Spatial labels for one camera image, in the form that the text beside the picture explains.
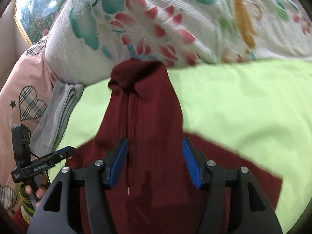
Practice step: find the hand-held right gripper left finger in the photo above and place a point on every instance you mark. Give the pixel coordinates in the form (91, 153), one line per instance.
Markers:
(119, 163)

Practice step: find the maroon garment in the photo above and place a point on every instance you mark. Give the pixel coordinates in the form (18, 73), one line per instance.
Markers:
(151, 117)

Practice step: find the gold framed landscape picture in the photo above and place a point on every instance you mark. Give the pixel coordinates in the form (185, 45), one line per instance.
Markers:
(39, 7)

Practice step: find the pink garment with heart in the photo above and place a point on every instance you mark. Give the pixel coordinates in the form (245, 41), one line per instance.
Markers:
(14, 82)

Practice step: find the person's left hand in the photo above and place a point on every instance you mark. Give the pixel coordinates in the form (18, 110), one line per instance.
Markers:
(39, 195)

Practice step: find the light green bed sheet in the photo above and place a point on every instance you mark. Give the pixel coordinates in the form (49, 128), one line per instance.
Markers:
(243, 107)

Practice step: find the folded grey cloth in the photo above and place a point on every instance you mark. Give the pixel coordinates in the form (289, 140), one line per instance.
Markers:
(56, 112)

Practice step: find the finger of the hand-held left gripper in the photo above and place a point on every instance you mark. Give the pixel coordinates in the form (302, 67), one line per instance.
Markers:
(62, 153)

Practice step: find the white floral quilt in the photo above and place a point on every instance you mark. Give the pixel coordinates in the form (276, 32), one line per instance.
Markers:
(195, 17)

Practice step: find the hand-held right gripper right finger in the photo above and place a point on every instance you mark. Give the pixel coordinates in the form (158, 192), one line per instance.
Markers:
(192, 165)

